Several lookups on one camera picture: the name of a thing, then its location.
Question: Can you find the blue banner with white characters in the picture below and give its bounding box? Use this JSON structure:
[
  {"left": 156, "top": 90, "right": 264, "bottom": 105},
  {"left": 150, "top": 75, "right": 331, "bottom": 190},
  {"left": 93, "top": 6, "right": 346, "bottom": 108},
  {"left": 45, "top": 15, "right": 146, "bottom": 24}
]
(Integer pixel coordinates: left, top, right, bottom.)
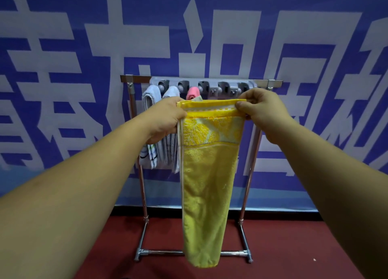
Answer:
[{"left": 0, "top": 0, "right": 388, "bottom": 212}]

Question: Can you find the person's right forearm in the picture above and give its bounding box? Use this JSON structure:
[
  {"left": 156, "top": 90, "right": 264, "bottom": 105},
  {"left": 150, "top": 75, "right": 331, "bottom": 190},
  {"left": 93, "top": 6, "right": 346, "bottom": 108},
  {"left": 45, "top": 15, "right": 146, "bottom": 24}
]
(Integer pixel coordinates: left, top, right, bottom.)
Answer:
[{"left": 274, "top": 123, "right": 388, "bottom": 279}]

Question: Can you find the grey plastic clip strip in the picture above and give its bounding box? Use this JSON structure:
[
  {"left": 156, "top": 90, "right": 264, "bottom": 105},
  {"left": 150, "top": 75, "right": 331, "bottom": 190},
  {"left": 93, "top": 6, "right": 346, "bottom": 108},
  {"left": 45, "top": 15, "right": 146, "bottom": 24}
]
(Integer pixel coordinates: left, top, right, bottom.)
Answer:
[{"left": 149, "top": 76, "right": 258, "bottom": 99}]

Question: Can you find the yellow towel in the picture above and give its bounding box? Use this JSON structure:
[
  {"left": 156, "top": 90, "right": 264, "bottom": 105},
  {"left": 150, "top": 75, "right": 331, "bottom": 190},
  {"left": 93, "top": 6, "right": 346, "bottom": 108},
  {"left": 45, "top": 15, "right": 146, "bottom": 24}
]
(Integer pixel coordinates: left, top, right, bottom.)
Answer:
[{"left": 176, "top": 98, "right": 247, "bottom": 269}]

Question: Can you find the metal towel rack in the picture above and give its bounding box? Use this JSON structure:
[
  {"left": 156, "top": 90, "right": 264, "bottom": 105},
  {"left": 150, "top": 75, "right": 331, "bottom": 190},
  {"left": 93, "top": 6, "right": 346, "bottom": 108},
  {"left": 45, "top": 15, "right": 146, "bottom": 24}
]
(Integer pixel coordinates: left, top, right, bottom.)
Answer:
[{"left": 120, "top": 74, "right": 284, "bottom": 264}]

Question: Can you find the person's left forearm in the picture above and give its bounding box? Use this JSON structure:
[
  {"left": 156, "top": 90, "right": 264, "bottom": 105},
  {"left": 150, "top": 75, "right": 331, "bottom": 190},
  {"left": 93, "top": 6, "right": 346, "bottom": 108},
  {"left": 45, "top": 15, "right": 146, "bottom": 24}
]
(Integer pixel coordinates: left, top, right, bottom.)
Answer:
[{"left": 0, "top": 116, "right": 151, "bottom": 279}]

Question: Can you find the person's right hand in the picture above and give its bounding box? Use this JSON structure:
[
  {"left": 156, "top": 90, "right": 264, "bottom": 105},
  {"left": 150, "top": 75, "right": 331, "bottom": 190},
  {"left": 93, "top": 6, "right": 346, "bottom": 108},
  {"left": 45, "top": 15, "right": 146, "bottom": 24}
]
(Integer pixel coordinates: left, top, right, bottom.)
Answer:
[{"left": 235, "top": 87, "right": 299, "bottom": 145}]

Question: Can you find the striped light blue towel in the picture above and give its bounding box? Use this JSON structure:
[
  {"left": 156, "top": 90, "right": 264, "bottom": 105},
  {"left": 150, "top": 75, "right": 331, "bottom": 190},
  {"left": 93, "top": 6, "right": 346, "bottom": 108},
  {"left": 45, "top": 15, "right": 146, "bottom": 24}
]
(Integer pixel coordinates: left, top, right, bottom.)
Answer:
[{"left": 139, "top": 85, "right": 163, "bottom": 170}]

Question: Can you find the person's left hand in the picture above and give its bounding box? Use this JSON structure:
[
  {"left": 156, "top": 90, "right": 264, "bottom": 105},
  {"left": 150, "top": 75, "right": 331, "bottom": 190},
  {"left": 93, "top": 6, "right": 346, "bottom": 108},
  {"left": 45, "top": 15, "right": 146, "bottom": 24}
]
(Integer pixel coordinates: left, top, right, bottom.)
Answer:
[{"left": 138, "top": 96, "right": 188, "bottom": 145}]

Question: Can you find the plain light blue towel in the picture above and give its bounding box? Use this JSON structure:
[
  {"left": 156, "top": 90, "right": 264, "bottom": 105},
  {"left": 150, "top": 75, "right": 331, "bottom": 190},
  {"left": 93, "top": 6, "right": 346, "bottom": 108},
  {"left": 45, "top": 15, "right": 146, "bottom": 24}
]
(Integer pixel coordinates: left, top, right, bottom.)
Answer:
[{"left": 157, "top": 85, "right": 181, "bottom": 175}]

